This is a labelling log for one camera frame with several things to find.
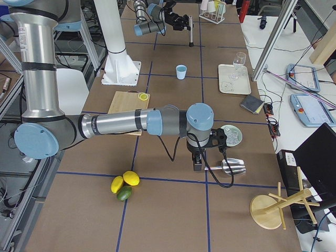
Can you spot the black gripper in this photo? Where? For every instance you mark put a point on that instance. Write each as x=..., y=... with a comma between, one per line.
x=194, y=150
x=175, y=20

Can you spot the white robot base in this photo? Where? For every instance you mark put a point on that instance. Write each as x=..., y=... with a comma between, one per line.
x=120, y=69

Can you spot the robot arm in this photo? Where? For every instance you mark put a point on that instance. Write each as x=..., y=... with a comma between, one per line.
x=154, y=16
x=53, y=120

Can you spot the pink cup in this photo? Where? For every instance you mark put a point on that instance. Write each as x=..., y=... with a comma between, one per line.
x=204, y=5

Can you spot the white cup rack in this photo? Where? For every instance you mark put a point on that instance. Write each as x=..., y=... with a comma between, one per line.
x=212, y=17

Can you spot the white cup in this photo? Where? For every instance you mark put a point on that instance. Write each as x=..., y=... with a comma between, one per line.
x=210, y=7

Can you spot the yellow cup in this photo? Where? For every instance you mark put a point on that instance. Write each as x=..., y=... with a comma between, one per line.
x=217, y=4

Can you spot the mint green cup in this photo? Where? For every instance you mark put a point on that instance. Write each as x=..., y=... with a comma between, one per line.
x=221, y=8

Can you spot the light blue cup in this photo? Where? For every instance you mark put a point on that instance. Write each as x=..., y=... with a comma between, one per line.
x=181, y=71

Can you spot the lemon slice upper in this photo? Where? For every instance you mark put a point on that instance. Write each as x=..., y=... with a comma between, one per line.
x=143, y=96

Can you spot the yellow lemon at edge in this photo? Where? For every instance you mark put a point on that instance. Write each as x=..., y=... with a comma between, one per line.
x=117, y=184

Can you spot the steel ice scoop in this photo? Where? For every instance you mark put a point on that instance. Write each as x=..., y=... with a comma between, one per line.
x=231, y=165

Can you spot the green bowl of ice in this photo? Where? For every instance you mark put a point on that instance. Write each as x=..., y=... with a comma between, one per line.
x=234, y=135

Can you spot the grey folded cloth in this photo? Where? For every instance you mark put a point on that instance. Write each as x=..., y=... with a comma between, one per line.
x=252, y=104

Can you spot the clear wine glass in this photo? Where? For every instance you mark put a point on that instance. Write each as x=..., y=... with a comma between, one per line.
x=238, y=62

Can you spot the cream bear tray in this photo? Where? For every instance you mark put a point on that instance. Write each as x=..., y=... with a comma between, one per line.
x=232, y=80

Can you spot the black power strip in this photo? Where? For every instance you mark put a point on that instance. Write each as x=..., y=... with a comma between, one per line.
x=273, y=124

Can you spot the green lime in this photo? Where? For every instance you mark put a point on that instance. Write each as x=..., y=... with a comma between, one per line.
x=124, y=193

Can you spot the round wooden stand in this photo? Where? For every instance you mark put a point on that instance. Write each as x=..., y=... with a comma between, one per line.
x=266, y=210

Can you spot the bamboo cutting board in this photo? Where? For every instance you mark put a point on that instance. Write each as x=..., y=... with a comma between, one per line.
x=126, y=101

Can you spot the black laptop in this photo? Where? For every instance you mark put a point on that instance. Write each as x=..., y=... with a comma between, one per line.
x=316, y=158

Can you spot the blue teach pendant near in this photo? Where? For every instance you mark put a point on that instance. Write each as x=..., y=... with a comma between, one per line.
x=311, y=112

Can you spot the blue teach pendant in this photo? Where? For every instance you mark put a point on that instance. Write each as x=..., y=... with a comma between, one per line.
x=304, y=77
x=311, y=112

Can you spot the blue teach pendant far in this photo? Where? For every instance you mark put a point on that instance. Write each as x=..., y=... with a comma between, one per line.
x=304, y=77

